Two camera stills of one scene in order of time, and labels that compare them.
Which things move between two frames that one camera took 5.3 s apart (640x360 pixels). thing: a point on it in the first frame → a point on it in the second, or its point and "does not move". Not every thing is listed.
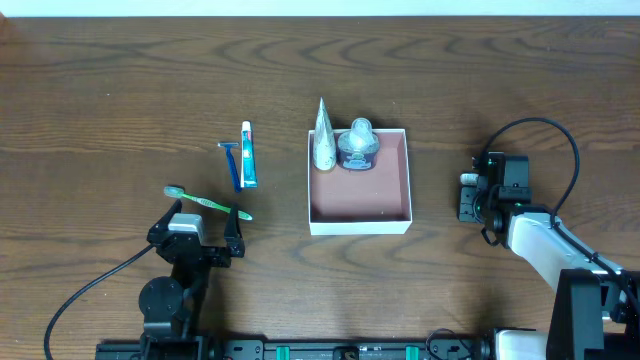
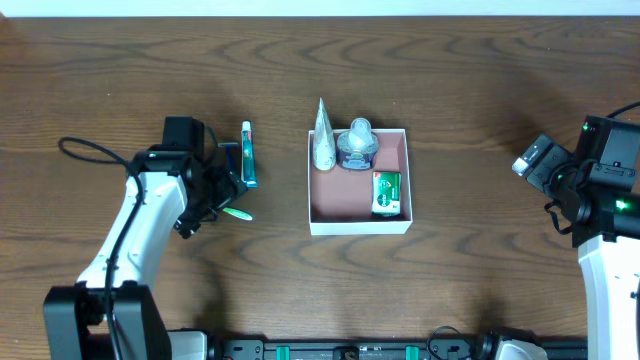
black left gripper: (201, 254) → (220, 187)
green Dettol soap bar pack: (469, 178) → (386, 193)
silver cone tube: (324, 146) does not move
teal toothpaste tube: (248, 176) does not move
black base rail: (297, 349) does not move
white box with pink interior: (375, 200) does not move
